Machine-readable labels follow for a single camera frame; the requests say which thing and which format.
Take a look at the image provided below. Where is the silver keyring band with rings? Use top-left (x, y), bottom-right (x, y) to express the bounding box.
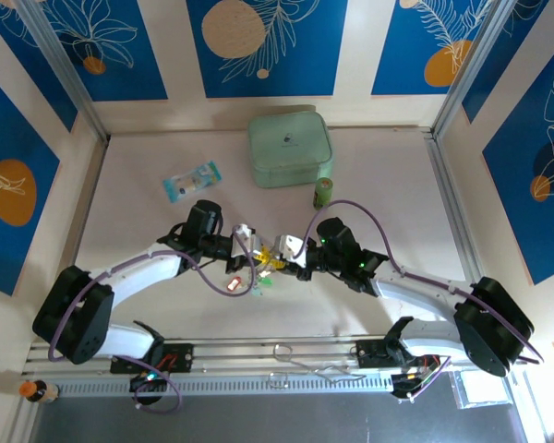
top-left (251, 265), bottom-right (278, 296)

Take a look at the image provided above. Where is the light blue wipes packet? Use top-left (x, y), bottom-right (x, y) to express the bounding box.
top-left (162, 160), bottom-right (223, 204)

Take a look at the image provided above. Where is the small green bottle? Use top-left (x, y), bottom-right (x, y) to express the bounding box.
top-left (311, 177), bottom-right (334, 212)

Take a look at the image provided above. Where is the mint green zip case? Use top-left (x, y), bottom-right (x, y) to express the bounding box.
top-left (247, 110), bottom-right (334, 189)

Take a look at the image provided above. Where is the clear plastic bag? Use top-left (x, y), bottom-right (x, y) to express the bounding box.
top-left (450, 368), bottom-right (513, 410)

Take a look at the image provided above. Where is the bottle with orange cap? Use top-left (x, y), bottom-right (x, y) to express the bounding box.
top-left (18, 378), bottom-right (60, 405)

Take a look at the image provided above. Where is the bent metal wire hook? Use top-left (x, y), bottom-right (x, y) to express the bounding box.
top-left (267, 343), bottom-right (368, 389)

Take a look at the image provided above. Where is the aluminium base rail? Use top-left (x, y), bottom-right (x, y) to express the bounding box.
top-left (25, 339), bottom-right (523, 377)

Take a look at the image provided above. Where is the aluminium table side rail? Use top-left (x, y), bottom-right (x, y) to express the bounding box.
top-left (423, 130), bottom-right (488, 308)
top-left (54, 138), bottom-right (111, 301)

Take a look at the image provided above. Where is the grey perforated cable duct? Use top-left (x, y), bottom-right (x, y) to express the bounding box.
top-left (54, 372), bottom-right (453, 396)

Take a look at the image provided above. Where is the right controller board with wires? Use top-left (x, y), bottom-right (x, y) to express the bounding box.
top-left (391, 371), bottom-right (428, 401)

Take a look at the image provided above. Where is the controller board with wires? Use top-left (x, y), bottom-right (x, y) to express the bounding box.
top-left (391, 371), bottom-right (428, 401)
top-left (128, 371), bottom-right (167, 394)

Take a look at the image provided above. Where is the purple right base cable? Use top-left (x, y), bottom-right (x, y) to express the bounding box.
top-left (396, 354), bottom-right (453, 403)

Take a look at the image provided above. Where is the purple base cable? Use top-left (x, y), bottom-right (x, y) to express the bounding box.
top-left (132, 368), bottom-right (183, 414)
top-left (396, 354), bottom-right (453, 403)

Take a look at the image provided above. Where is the left controller board with wires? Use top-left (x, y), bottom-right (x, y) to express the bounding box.
top-left (128, 371), bottom-right (167, 394)

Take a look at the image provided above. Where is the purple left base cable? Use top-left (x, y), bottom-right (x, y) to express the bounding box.
top-left (132, 368), bottom-right (183, 414)

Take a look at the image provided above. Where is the aluminium frame post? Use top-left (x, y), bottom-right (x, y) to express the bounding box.
top-left (16, 0), bottom-right (111, 143)
top-left (431, 0), bottom-right (513, 139)

